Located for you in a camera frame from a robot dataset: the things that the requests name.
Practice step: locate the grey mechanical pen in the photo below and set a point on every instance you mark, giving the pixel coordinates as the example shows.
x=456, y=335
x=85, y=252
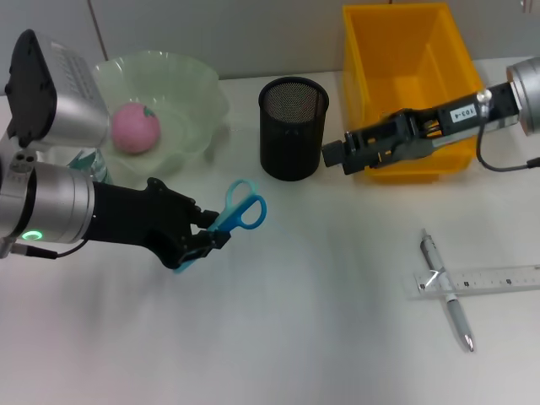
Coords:
x=457, y=320

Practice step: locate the yellow plastic bin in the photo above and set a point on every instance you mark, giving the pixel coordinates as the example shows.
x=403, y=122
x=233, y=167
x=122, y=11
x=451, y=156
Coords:
x=405, y=63

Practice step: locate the clear green-label water bottle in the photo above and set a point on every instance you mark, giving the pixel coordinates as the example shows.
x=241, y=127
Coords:
x=95, y=166

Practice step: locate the clear plastic ruler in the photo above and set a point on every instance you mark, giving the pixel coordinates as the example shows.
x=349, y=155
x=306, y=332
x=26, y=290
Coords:
x=493, y=282

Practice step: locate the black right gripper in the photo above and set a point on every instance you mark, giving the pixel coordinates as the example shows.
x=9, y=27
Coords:
x=401, y=139

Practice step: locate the pale green wavy fruit bowl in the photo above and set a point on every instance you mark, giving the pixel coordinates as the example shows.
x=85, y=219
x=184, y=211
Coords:
x=185, y=105

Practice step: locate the black mesh pen holder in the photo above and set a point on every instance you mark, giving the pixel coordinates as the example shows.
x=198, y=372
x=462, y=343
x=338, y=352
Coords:
x=291, y=139

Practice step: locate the blue capped scissors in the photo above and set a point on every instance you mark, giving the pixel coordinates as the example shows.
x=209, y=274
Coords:
x=246, y=206

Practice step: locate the pink toy peach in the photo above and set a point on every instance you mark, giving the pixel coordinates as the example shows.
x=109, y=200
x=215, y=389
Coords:
x=135, y=128

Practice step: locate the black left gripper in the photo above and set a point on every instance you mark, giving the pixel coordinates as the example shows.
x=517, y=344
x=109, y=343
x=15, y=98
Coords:
x=139, y=219

